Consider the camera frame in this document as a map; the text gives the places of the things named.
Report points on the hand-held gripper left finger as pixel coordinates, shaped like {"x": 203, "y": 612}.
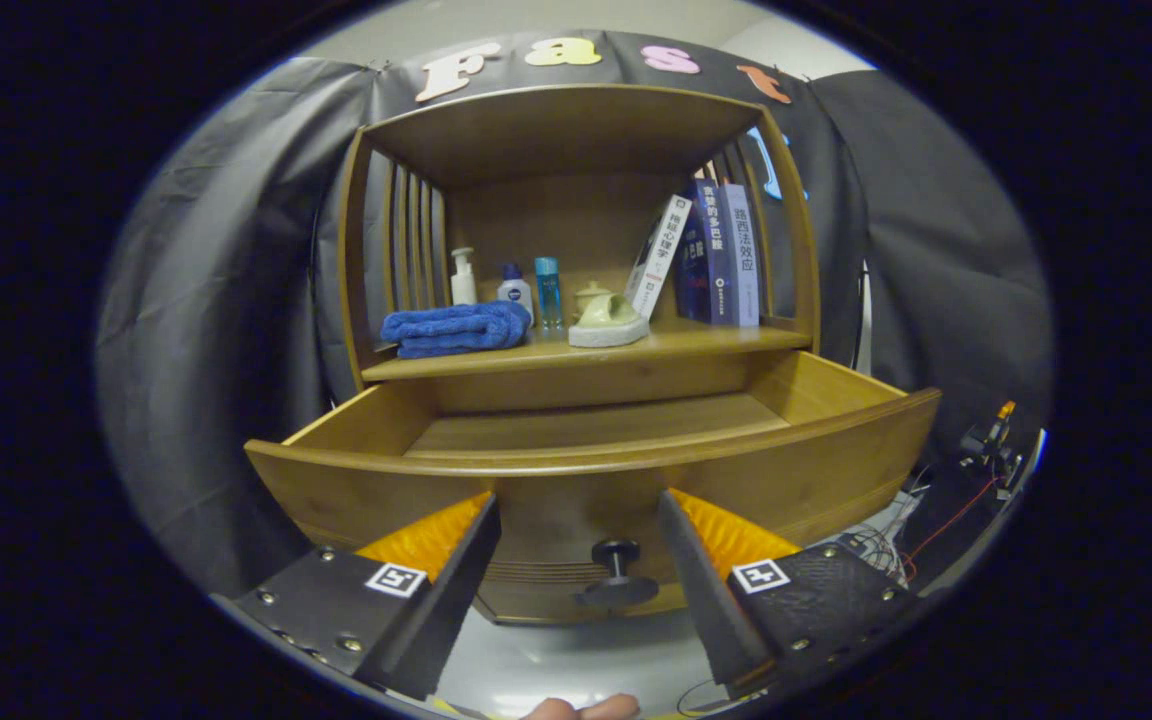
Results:
{"x": 436, "y": 620}

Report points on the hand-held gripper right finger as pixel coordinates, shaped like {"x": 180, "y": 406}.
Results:
{"x": 711, "y": 600}

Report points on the wooden drawer with black knob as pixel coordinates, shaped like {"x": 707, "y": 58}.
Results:
{"x": 576, "y": 500}

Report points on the pale green soap dish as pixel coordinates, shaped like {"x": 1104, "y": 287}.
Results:
{"x": 611, "y": 318}

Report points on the wooden countertop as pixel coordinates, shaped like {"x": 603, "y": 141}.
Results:
{"x": 716, "y": 340}

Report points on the wooden cabinet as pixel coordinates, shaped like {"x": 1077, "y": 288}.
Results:
{"x": 556, "y": 130}

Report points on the blue folded towel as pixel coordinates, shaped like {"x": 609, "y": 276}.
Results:
{"x": 456, "y": 330}

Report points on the black and orange device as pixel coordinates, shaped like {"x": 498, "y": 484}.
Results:
{"x": 991, "y": 440}

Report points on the cream lidded teacup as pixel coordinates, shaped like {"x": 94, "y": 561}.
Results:
{"x": 591, "y": 295}

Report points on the white pump bottle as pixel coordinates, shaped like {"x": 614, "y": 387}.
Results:
{"x": 463, "y": 285}

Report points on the white bottle with blue cap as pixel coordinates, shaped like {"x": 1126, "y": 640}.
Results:
{"x": 515, "y": 292}

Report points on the dark blue book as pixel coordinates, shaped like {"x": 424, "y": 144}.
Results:
{"x": 708, "y": 260}

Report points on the clear blue bottle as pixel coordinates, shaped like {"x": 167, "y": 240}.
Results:
{"x": 548, "y": 295}

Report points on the pale lavender book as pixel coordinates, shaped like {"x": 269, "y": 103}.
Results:
{"x": 741, "y": 255}

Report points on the white book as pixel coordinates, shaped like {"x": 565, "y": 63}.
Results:
{"x": 661, "y": 255}

